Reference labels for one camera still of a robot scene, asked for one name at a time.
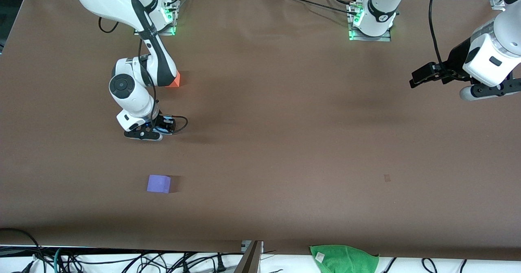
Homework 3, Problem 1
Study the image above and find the thick black floor cable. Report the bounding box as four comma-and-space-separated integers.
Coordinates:
0, 228, 46, 273

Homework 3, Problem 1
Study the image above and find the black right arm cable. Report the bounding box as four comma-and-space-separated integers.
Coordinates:
98, 16, 188, 136

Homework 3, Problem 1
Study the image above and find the grey aluminium post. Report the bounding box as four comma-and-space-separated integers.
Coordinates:
234, 240, 264, 273

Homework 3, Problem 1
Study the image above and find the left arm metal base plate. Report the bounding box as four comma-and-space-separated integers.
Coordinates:
348, 2, 392, 42

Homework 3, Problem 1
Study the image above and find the purple foam block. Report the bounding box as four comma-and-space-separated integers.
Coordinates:
147, 175, 171, 194

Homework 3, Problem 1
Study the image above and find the green cloth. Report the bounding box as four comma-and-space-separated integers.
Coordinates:
309, 245, 380, 273

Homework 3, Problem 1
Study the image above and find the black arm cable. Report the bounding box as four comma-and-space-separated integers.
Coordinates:
98, 16, 188, 136
428, 0, 462, 80

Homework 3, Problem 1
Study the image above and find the black cable on table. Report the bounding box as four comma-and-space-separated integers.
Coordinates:
279, 0, 354, 15

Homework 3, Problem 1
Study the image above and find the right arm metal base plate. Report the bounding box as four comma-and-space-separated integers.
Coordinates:
134, 0, 180, 36

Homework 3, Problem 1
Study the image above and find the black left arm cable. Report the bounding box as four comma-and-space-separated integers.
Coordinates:
428, 0, 462, 80

